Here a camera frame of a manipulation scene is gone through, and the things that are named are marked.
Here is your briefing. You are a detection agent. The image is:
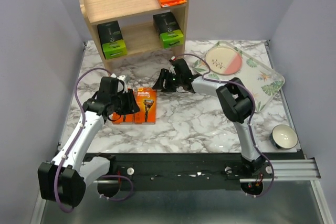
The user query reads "black green razor box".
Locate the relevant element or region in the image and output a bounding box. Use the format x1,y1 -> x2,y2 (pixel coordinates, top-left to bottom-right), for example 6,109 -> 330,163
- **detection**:
153,12 -> 184,49
97,21 -> 128,60

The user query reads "purple cable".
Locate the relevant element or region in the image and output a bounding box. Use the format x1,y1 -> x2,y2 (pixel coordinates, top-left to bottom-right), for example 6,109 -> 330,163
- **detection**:
54,68 -> 134,213
174,53 -> 275,198

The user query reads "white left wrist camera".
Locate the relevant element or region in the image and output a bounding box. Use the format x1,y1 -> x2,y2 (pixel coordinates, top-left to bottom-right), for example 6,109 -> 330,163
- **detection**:
110,73 -> 130,93

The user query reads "white dark-rimmed bowl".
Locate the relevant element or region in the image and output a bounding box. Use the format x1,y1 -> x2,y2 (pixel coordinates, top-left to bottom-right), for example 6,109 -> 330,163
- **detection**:
269,125 -> 299,150

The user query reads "aluminium rail frame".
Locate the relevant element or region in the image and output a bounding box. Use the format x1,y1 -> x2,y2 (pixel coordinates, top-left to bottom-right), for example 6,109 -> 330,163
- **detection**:
29,40 -> 336,224

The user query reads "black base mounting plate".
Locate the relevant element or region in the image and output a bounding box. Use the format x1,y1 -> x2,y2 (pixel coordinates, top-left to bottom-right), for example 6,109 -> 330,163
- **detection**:
54,152 -> 307,200

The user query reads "pink cream round plate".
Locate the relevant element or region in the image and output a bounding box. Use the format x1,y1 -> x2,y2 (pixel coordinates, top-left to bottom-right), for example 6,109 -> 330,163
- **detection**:
205,46 -> 243,76

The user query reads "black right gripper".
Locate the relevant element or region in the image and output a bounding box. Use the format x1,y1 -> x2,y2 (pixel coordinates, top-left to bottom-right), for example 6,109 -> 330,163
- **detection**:
152,69 -> 183,93

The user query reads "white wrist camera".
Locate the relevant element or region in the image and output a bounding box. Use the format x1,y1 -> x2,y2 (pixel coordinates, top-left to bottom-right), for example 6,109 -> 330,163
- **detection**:
110,73 -> 130,93
169,56 -> 176,74

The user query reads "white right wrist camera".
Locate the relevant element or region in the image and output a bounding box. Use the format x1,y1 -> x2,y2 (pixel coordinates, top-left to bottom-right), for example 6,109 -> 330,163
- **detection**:
169,56 -> 176,74

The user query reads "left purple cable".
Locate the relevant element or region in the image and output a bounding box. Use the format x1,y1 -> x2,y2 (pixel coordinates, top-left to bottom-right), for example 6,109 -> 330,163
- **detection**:
54,68 -> 134,213

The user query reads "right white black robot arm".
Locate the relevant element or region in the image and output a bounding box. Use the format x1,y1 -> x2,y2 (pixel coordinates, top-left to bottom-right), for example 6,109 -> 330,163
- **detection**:
152,59 -> 265,178

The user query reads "light wooden two-tier shelf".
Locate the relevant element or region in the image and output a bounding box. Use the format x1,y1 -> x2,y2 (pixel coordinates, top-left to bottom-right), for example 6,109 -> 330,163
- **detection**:
79,0 -> 189,71

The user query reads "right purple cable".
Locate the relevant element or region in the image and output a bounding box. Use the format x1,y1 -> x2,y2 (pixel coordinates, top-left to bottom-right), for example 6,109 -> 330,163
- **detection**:
174,53 -> 275,198

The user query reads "black green razor box front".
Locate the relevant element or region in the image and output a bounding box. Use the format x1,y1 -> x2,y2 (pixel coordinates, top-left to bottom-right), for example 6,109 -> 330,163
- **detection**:
97,21 -> 128,60

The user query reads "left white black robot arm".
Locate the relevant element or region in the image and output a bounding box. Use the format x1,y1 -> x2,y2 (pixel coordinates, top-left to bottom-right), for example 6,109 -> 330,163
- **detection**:
38,74 -> 140,208

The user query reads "clear floral tray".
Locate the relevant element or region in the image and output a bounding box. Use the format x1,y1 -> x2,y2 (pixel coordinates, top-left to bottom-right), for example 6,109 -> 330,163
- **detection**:
191,41 -> 285,113

